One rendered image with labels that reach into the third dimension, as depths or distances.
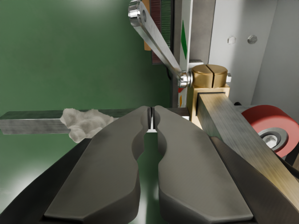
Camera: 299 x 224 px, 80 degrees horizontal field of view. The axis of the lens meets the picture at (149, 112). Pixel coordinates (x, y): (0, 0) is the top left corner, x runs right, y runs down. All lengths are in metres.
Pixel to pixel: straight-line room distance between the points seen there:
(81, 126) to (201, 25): 0.30
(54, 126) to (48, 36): 0.97
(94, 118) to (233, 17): 0.39
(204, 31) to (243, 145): 0.29
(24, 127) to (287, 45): 0.53
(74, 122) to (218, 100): 0.21
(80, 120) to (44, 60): 1.05
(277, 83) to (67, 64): 1.09
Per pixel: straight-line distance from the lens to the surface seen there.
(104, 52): 1.16
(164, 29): 0.40
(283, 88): 0.49
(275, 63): 0.52
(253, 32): 0.54
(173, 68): 0.19
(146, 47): 1.05
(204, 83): 0.26
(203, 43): 0.42
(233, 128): 0.19
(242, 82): 0.57
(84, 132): 0.31
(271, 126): 0.28
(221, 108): 0.23
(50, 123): 0.34
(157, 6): 0.40
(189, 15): 0.31
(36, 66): 1.36
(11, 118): 0.37
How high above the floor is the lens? 1.10
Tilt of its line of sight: 61 degrees down
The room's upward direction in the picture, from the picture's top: 176 degrees counter-clockwise
